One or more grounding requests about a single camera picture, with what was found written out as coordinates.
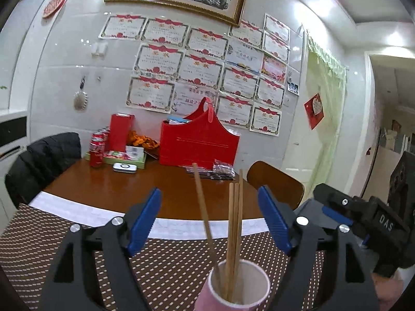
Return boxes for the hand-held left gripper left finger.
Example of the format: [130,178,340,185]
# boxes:
[42,187,162,311]

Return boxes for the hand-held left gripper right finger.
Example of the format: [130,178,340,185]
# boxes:
[258,185,380,311]

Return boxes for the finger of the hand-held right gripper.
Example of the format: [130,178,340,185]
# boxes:
[313,183,368,217]
[322,206,355,226]

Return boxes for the light wooden chopstick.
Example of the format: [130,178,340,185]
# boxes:
[192,163,223,294]
[226,183,234,300]
[231,183,240,300]
[235,168,244,302]

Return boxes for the pink paper cup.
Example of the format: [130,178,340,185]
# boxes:
[195,259,271,311]

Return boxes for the person's right hand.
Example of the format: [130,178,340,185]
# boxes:
[372,270,406,311]

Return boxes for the brown wooden chair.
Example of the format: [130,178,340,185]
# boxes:
[247,161,305,209]

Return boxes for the brown woven placemat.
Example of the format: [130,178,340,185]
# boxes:
[0,202,325,311]

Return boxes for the white oval device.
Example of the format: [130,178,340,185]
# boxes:
[113,163,137,174]

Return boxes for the green tray box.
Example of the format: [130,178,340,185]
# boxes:
[85,151,147,169]

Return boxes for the white table cloth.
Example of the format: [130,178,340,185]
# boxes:
[29,190,276,240]

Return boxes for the clear plastic packets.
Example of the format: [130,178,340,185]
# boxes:
[186,159,237,180]

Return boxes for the red and green packets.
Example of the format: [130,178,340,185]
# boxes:
[104,151,130,161]

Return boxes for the orange snack bag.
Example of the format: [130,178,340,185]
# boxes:
[128,130,160,150]

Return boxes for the row of red soda cans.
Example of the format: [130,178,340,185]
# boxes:
[90,126,111,168]

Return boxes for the red heart card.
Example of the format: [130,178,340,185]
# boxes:
[304,93,325,130]

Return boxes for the tall red box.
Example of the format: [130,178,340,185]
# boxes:
[109,113,135,153]

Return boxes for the light green curtain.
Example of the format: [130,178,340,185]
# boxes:
[306,36,346,201]

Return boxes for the red gift bag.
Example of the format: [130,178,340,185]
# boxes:
[159,97,240,167]

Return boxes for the black padded jacket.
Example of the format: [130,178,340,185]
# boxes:
[5,132,81,208]

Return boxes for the small photo print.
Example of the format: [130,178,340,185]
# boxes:
[287,71,300,96]

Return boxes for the hanging round silver brush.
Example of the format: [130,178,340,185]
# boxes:
[73,76,89,111]

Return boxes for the white appliance with black panel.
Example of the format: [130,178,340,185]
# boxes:
[0,108,30,169]

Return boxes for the white door frame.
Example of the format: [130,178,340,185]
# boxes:
[363,52,415,201]

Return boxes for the wall of award certificates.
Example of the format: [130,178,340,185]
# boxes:
[99,13,291,137]

